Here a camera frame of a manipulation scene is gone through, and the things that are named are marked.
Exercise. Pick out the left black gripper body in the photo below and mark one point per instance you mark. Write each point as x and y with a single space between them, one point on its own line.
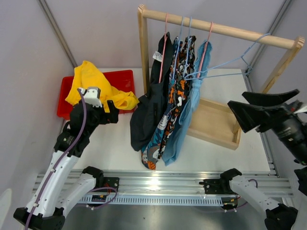
98 116

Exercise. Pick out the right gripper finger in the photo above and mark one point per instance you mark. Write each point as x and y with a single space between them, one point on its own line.
269 99
257 117

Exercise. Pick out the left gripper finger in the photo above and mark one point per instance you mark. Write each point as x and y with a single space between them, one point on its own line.
112 116
111 106

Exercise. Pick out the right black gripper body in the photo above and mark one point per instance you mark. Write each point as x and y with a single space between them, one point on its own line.
291 131

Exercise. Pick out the dark navy shorts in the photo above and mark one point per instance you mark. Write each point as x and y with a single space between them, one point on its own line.
152 105

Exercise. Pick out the yellow shorts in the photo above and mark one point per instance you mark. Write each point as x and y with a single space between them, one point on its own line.
88 75

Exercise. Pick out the teal cartoon print shorts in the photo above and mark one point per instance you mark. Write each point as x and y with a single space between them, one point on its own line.
150 153

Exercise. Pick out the blue hanger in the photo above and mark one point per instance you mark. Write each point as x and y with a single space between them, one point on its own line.
187 54
193 76
177 50

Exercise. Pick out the light blue shorts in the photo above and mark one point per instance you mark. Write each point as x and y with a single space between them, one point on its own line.
174 145

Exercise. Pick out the black orange camouflage shorts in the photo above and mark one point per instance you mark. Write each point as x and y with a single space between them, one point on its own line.
178 89

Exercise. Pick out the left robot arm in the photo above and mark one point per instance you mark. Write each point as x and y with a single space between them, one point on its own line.
50 206

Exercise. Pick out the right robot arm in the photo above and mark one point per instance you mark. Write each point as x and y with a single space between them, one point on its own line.
277 216

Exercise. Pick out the red plastic bin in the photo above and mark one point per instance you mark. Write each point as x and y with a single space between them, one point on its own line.
121 79

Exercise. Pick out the wooden clothes rack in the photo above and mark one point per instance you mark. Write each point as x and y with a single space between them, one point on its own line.
214 122

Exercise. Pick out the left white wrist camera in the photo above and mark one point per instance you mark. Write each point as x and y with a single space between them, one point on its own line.
91 95

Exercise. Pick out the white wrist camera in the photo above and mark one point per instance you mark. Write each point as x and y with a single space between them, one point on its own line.
302 108
91 95

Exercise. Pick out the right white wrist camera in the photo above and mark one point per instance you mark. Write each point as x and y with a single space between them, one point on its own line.
302 108

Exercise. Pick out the aluminium mounting rail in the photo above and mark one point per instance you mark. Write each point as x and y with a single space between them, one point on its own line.
179 188

